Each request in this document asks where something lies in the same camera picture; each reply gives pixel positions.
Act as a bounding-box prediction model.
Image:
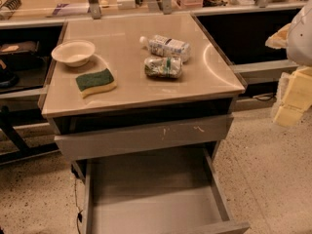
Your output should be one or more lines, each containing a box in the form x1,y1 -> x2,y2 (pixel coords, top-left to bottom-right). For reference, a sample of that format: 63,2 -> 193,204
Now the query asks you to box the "black cable on floor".
70,164 -> 84,234

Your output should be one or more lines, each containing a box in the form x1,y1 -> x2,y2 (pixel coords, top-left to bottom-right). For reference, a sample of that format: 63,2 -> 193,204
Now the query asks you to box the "black coiled wire rack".
0,0 -> 21,20

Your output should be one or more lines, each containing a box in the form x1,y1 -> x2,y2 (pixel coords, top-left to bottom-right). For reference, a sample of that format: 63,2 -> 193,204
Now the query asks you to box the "blue label plastic bottle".
139,35 -> 191,62

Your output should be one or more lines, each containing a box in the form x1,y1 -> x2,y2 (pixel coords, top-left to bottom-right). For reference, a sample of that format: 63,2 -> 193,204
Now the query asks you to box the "grey open bottom drawer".
81,146 -> 250,234

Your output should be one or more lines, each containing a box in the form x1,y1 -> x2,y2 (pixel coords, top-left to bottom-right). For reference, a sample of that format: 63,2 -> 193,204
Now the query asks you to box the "grey drawer cabinet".
38,13 -> 248,168

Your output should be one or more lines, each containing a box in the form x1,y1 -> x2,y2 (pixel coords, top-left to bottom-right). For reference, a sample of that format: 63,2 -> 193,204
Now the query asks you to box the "grey middle drawer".
55,114 -> 233,161

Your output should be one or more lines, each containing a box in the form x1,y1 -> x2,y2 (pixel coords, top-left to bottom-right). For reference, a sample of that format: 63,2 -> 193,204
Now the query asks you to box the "green yellow sponge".
76,68 -> 117,98

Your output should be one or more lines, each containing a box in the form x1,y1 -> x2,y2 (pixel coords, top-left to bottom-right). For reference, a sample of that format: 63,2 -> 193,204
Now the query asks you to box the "white bowl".
52,40 -> 96,67

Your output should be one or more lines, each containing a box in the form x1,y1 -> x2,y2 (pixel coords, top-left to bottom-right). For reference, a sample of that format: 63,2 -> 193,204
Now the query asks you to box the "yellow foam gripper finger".
265,23 -> 291,49
273,66 -> 312,127

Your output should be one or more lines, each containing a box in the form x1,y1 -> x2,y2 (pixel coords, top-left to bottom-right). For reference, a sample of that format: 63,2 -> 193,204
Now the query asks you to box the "crushed green label can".
144,57 -> 182,79

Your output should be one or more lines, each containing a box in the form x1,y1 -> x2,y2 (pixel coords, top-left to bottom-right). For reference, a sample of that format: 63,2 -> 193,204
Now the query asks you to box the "purple white paper packet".
52,3 -> 90,17

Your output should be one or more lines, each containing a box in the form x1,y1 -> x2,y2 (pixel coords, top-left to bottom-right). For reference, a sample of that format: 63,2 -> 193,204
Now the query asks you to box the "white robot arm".
265,0 -> 312,127

